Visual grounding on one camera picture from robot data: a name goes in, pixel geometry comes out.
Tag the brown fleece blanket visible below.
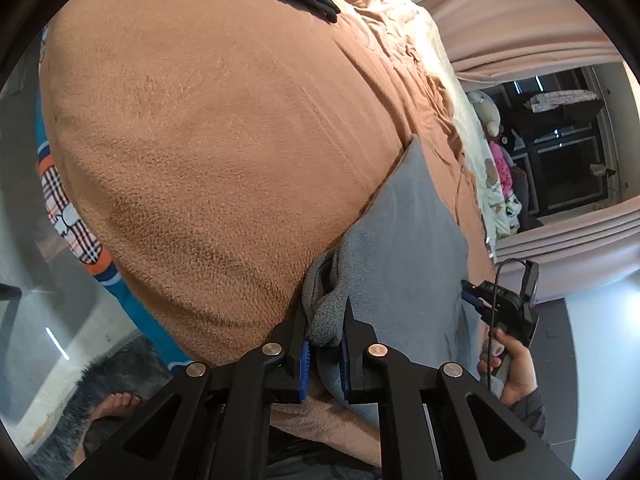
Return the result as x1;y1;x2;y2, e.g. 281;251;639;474
40;0;496;466

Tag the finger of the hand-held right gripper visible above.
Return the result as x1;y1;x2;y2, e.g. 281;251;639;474
460;280;496;323

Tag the person's right forearm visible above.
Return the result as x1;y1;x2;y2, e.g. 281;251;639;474
510;387;549;443

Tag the cream bed sheet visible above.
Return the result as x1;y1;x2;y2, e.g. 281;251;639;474
425;10;501;241

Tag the pink plush toy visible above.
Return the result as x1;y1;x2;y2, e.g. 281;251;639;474
489;140;516;197

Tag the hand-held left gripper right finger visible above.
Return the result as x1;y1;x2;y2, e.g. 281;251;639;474
340;296;581;480

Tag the pink curtain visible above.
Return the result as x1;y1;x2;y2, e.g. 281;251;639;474
430;0;626;81
495;200;640;306

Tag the person's foot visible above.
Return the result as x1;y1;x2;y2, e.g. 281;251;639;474
75;391;148;461

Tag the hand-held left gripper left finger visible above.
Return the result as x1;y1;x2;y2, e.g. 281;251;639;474
67;305;313;480

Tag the grey fuzzy rug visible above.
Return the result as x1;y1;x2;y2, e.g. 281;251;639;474
25;332;186;480

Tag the blue orange plaid printed sheet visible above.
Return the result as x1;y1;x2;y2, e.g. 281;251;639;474
34;25;196;366

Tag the person's right hand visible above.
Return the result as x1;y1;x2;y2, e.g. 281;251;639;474
476;327;537;407

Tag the white plush toy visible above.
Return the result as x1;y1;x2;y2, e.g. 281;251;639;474
470;90;503;136

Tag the dark glass window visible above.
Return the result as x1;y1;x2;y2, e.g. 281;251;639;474
467;67;626;231

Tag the grey t-shirt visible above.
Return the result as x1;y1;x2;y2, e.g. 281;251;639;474
301;134;506;428

